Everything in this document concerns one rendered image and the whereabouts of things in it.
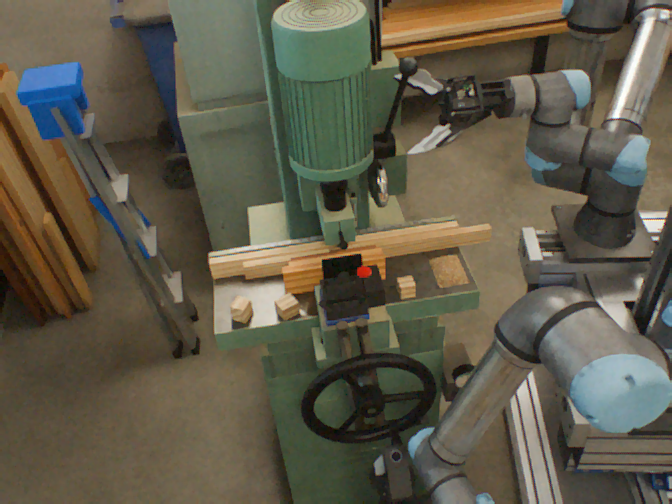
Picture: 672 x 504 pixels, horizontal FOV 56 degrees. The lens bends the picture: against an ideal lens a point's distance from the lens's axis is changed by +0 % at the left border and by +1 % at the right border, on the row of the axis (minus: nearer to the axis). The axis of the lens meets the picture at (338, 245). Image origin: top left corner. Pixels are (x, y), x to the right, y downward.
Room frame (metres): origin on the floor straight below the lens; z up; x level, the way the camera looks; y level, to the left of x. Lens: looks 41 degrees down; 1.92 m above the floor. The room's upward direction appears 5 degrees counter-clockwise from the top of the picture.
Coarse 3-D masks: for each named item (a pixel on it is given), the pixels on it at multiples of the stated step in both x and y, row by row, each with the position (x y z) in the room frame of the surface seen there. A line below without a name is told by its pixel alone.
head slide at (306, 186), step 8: (304, 184) 1.19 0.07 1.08; (312, 184) 1.19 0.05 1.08; (352, 184) 1.20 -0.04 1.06; (304, 192) 1.19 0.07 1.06; (312, 192) 1.19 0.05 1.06; (352, 192) 1.20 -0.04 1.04; (304, 200) 1.19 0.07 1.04; (312, 200) 1.19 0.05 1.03; (304, 208) 1.19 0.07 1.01; (312, 208) 1.19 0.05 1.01
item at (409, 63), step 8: (408, 56) 1.04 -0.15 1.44; (400, 64) 1.03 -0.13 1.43; (408, 64) 1.02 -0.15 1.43; (416, 64) 1.03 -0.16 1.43; (400, 72) 1.03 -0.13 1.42; (408, 72) 1.02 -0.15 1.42; (400, 80) 1.07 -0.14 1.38; (400, 88) 1.08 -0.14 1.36; (400, 96) 1.09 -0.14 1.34; (392, 104) 1.13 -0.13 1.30; (392, 112) 1.14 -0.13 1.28; (392, 120) 1.16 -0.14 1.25; (376, 136) 1.26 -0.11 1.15; (384, 136) 1.22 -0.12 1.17; (392, 136) 1.26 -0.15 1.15; (376, 144) 1.24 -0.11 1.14; (384, 144) 1.24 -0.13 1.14; (392, 144) 1.24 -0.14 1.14; (376, 152) 1.23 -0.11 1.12; (384, 152) 1.23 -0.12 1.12; (392, 152) 1.24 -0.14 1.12
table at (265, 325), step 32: (416, 256) 1.11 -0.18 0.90; (224, 288) 1.05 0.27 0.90; (256, 288) 1.04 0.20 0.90; (416, 288) 1.00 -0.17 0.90; (448, 288) 0.99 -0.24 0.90; (224, 320) 0.95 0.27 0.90; (256, 320) 0.94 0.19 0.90; (288, 320) 0.93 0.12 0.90; (320, 352) 0.86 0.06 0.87; (384, 352) 0.86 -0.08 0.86
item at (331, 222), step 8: (320, 192) 1.17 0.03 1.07; (320, 200) 1.14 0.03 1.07; (320, 208) 1.11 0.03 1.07; (344, 208) 1.10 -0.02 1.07; (320, 216) 1.12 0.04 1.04; (328, 216) 1.08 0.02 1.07; (336, 216) 1.07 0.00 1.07; (344, 216) 1.07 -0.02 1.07; (352, 216) 1.07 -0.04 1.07; (328, 224) 1.06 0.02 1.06; (336, 224) 1.06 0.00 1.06; (344, 224) 1.06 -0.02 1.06; (352, 224) 1.06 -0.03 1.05; (328, 232) 1.06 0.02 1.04; (336, 232) 1.06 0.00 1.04; (344, 232) 1.06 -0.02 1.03; (352, 232) 1.06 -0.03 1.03; (328, 240) 1.06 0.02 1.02; (336, 240) 1.06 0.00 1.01; (352, 240) 1.06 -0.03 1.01
